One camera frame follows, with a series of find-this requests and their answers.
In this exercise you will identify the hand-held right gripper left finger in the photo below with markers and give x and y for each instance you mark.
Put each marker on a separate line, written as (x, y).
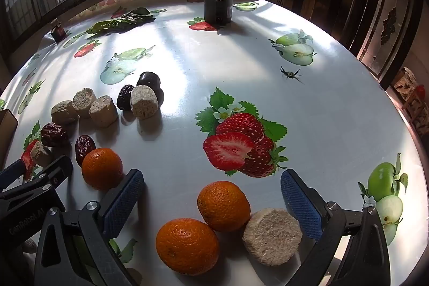
(124, 202)

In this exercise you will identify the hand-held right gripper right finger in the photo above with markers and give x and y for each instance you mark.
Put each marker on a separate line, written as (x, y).
(300, 209)

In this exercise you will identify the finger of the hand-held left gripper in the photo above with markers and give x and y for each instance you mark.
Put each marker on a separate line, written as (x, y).
(11, 171)
(55, 168)

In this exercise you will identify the dried red date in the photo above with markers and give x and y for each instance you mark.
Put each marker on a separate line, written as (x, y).
(124, 96)
(83, 147)
(53, 134)

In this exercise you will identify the orange mandarin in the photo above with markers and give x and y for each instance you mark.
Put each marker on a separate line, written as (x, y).
(102, 168)
(186, 245)
(223, 205)

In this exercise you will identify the large beige cylindrical chunk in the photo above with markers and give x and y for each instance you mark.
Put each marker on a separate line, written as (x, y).
(271, 237)

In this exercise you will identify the brown cardboard box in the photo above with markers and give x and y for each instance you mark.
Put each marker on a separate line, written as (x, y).
(6, 128)

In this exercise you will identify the dark round plum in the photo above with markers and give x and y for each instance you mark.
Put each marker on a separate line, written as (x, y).
(160, 96)
(149, 80)

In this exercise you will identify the small brown jar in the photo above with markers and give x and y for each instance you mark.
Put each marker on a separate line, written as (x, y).
(58, 33)

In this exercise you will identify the green leafy vegetable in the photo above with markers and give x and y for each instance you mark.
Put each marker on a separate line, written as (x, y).
(127, 19)

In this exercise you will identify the wooden glass panel door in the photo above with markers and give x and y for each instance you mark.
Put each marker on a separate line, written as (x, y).
(390, 24)

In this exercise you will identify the black cylindrical motor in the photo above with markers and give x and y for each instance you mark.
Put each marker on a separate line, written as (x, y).
(218, 9)

